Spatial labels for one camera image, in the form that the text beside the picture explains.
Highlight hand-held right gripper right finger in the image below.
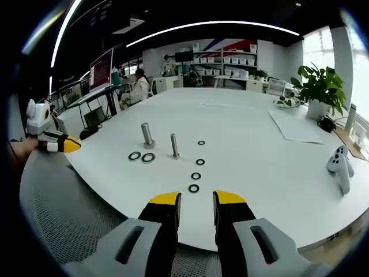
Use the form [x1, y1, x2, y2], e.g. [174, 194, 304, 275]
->
[213, 190, 330, 277]

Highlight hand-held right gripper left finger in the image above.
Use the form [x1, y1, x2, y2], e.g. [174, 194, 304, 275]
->
[69, 190, 183, 277]

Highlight thick threaded stud bolt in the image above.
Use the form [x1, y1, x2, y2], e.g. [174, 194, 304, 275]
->
[141, 122, 157, 150]

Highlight thin threaded stud bolt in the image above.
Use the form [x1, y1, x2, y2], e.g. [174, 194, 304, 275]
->
[170, 133, 180, 160]

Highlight person's left hand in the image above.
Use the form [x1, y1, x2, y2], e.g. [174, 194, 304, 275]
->
[10, 137, 40, 159]

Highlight black office chair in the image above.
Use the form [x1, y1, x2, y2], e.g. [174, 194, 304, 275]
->
[79, 106, 105, 141]

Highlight grey standing desk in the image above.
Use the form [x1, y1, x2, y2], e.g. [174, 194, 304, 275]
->
[65, 85, 122, 116]

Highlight large computer monitor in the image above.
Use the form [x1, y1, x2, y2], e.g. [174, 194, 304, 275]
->
[88, 48, 114, 93]

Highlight white game controller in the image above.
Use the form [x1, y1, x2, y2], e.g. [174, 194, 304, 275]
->
[335, 145, 355, 178]
[326, 154, 351, 196]

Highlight large white paper sheet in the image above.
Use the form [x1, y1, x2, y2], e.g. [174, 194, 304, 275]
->
[268, 108, 326, 145]

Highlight wooden board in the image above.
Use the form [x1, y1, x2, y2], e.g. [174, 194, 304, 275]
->
[331, 126, 368, 161]

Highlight white side table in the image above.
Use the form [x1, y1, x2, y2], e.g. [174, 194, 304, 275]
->
[213, 74, 249, 89]

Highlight white upright device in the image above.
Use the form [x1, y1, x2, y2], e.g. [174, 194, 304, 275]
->
[344, 103, 357, 133]

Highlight large plant in white pot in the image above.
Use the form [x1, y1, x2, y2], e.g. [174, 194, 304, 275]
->
[290, 62, 348, 122]

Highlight shelf with white bins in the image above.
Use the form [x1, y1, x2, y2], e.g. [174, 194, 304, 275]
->
[190, 43, 259, 87]

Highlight black device with cable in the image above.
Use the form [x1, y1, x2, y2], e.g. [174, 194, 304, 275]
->
[317, 115, 337, 133]

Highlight black wall screen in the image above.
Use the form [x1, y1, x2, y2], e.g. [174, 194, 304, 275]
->
[174, 50, 194, 63]

